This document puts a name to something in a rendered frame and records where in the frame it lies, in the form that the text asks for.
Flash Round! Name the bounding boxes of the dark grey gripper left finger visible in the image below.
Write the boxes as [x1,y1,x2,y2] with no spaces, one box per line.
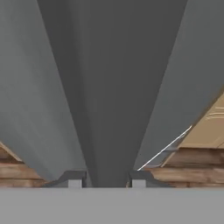
[43,170,88,188]

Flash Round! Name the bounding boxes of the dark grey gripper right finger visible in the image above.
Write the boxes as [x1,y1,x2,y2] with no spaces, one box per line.
[129,170,173,188]

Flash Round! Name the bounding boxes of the light grey fridge door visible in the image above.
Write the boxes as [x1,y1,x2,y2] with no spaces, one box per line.
[0,0,88,183]

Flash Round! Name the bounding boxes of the mid grey fridge door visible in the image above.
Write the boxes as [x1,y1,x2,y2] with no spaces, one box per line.
[133,0,224,172]

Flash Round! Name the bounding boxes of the tan wooden cabinet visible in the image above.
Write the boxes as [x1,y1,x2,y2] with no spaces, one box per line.
[161,92,224,168]

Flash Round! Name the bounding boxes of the silver bar handle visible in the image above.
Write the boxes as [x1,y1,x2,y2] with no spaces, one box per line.
[137,124,193,172]

